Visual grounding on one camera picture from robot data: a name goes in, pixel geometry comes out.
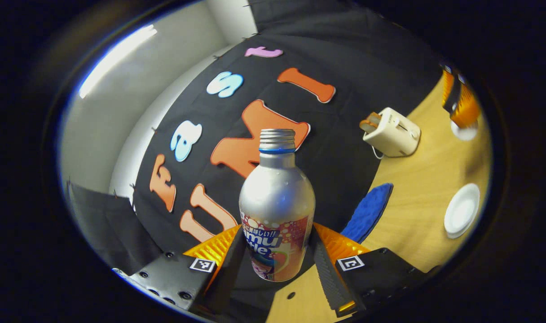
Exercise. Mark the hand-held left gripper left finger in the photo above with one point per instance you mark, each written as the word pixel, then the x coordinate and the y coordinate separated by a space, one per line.
pixel 230 273

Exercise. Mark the brown toast slice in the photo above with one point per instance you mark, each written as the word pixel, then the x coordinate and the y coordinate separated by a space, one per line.
pixel 374 117
pixel 367 126

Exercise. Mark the black backdrop cloth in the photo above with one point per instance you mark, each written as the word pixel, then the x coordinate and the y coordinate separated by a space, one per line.
pixel 345 148

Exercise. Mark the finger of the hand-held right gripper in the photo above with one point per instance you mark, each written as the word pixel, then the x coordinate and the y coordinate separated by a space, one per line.
pixel 447 87
pixel 467 105

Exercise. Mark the blue towel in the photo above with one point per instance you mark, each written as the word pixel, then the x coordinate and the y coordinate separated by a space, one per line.
pixel 367 213

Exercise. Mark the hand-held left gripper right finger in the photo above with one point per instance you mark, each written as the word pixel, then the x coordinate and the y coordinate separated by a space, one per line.
pixel 328 273

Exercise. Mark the white teacup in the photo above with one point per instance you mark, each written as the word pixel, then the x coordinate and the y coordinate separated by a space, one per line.
pixel 462 208

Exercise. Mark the white toaster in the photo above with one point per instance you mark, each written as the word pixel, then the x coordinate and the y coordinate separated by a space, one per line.
pixel 394 134

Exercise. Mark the silver water bottle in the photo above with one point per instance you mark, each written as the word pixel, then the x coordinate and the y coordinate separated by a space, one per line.
pixel 277 197

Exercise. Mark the white teacup lid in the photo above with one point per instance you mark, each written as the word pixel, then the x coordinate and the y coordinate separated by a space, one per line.
pixel 465 133

